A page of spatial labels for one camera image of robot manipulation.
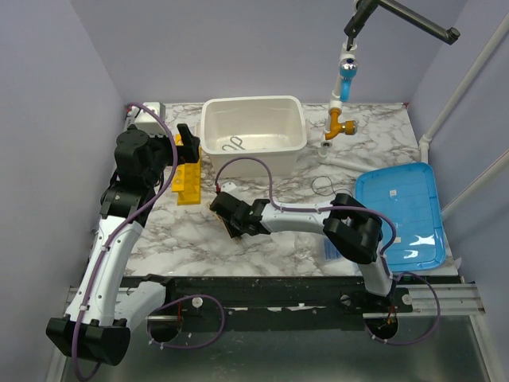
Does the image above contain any yellow test tube rack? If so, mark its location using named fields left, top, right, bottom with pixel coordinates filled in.
left=171, top=146, right=201, bottom=206

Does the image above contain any white plastic tub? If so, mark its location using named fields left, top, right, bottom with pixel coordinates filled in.
left=197, top=95, right=308, bottom=177

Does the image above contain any bag of blue pipettes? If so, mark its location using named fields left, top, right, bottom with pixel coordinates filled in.
left=320, top=238, right=342, bottom=263

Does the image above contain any blue plastic tray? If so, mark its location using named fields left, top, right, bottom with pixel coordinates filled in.
left=355, top=162, right=446, bottom=272

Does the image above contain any wooden stick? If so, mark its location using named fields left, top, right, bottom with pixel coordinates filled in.
left=209, top=206, right=241, bottom=244

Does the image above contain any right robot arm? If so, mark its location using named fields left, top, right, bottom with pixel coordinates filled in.
left=210, top=191, right=395, bottom=312

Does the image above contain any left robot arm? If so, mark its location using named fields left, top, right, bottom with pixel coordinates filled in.
left=46, top=123, right=200, bottom=365

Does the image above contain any faucet pipe assembly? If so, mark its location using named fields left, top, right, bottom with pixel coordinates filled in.
left=318, top=42, right=375, bottom=173

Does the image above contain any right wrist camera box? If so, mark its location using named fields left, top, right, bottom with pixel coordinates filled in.
left=220, top=181, right=241, bottom=199

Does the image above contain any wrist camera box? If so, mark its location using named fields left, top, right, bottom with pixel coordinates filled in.
left=125, top=102, right=166, bottom=136
left=220, top=181, right=241, bottom=199

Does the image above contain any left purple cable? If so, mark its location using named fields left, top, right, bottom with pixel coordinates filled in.
left=71, top=102, right=227, bottom=381

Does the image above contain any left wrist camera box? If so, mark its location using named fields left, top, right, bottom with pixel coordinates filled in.
left=125, top=102, right=166, bottom=136

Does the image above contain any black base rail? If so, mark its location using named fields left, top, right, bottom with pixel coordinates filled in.
left=120, top=275, right=460, bottom=333

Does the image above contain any thin black wire loop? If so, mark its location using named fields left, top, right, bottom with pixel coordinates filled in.
left=310, top=176, right=339, bottom=198

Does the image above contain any white wall pipe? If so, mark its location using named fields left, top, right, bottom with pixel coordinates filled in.
left=418, top=11, right=509, bottom=208

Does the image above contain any black overhead camera arm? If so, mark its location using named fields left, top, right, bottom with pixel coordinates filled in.
left=344, top=0, right=460, bottom=51

